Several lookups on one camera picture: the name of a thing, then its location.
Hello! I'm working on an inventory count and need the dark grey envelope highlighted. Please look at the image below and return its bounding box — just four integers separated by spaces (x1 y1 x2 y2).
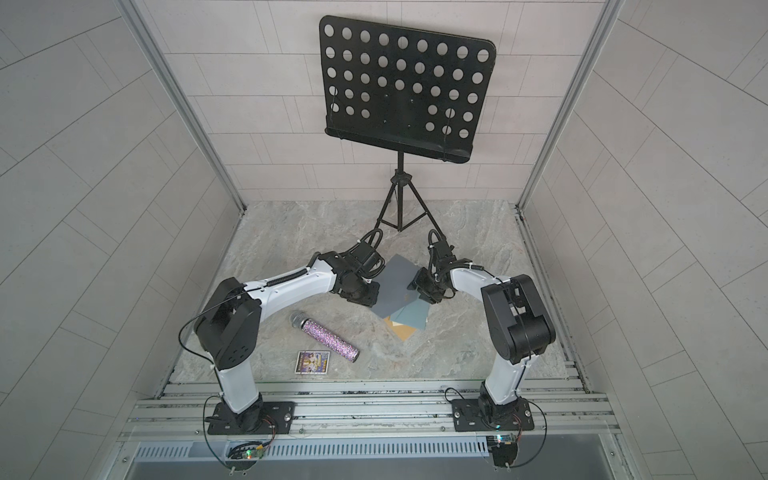
371 255 420 318

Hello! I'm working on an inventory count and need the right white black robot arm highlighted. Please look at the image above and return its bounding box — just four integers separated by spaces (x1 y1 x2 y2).
409 235 556 432

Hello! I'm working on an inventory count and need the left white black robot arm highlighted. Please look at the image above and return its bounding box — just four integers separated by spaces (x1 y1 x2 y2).
194 244 385 435

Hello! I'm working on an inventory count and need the blue-grey envelope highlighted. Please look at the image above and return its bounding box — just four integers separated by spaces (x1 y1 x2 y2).
390 299 430 330

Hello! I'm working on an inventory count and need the tan brown envelope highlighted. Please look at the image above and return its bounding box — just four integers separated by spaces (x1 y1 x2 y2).
385 317 417 342

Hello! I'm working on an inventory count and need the purple glitter microphone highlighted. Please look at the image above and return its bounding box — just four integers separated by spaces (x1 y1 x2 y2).
290 312 360 363

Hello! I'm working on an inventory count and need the small colourful card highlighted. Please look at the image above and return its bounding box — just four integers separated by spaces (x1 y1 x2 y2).
295 350 331 375

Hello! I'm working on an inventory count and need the right small circuit board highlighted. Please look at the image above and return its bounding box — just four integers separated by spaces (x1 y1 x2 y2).
486 434 519 469

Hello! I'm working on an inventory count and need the small circuit board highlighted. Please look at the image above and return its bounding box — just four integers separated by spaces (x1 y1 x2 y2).
227 441 270 461
486 434 519 469

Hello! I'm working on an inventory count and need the black perforated music stand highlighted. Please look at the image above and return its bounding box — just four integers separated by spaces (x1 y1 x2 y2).
318 15 497 212

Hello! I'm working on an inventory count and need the left small circuit board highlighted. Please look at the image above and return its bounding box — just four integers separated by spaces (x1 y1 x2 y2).
227 441 270 461

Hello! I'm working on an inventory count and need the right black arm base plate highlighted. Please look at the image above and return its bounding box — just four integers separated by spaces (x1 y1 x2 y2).
450 397 535 432

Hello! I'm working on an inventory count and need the aluminium mounting rail frame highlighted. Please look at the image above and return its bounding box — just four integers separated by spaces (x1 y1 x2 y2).
118 378 619 467

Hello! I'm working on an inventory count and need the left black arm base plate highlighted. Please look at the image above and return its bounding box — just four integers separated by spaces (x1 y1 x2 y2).
205 401 296 435

